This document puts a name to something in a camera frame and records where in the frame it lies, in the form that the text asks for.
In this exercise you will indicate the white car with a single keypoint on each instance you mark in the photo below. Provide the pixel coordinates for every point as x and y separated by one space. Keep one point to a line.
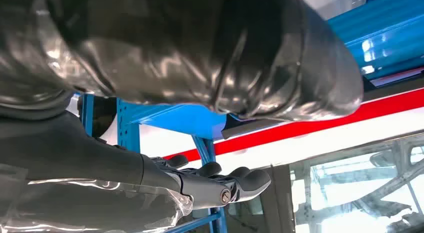
331 138

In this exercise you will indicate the blue metal shelf rack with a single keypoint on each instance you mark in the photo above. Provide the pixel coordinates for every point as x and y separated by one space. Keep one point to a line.
185 122

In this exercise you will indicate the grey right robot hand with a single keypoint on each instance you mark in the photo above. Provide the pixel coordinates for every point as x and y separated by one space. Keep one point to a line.
165 59

